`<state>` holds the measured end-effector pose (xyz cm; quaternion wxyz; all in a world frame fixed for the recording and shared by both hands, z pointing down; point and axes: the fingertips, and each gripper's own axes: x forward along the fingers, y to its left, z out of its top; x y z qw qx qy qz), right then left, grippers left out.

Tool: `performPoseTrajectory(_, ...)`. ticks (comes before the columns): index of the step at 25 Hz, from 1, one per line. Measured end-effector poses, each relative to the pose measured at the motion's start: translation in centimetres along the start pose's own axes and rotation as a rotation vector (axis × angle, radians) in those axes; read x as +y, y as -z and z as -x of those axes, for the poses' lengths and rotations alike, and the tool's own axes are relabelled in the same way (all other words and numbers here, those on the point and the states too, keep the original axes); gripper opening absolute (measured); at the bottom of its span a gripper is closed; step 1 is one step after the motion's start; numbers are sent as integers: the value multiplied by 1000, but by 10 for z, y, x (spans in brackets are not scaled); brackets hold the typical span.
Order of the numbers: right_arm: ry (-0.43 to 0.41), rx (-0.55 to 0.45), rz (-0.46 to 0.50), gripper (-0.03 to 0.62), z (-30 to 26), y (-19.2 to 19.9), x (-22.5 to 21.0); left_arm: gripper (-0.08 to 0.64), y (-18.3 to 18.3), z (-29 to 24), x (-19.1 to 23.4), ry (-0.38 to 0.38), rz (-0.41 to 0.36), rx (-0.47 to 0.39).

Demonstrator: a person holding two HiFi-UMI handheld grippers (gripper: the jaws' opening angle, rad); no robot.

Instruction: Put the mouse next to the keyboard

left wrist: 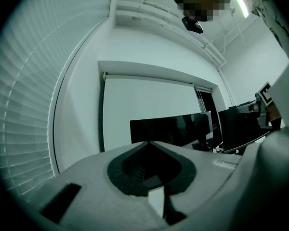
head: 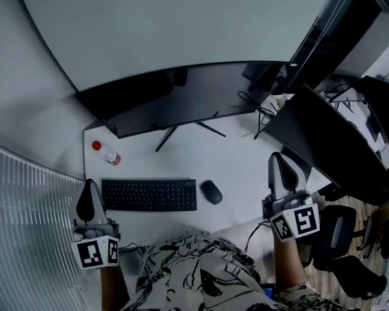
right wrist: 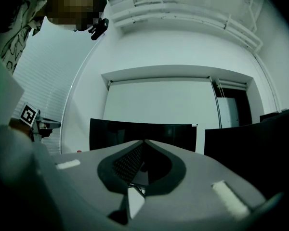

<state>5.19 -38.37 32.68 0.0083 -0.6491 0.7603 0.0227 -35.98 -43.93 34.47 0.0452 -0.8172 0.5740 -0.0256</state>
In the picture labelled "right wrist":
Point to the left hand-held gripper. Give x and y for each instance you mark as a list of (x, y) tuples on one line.
[(29, 113)]

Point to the person's left forearm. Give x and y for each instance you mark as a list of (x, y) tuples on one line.
[(18, 125)]

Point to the patterned grey shirt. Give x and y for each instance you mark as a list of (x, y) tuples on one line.
[(21, 28)]

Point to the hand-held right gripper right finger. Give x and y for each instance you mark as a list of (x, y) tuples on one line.
[(195, 196)]

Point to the large black monitor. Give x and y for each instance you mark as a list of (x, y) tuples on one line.
[(243, 150)]

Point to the white roller blind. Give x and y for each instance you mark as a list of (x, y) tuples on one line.
[(159, 100)]

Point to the black headset microphone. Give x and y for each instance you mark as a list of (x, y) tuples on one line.
[(98, 29)]

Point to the person's head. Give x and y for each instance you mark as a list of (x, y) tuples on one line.
[(72, 6)]

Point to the white pipe run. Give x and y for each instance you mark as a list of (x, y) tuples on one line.
[(183, 9)]

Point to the curved black monitor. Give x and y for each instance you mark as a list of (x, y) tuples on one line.
[(135, 131)]

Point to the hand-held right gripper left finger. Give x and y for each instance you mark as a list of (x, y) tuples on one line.
[(82, 189)]

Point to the black keyboard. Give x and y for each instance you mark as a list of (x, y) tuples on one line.
[(127, 163)]

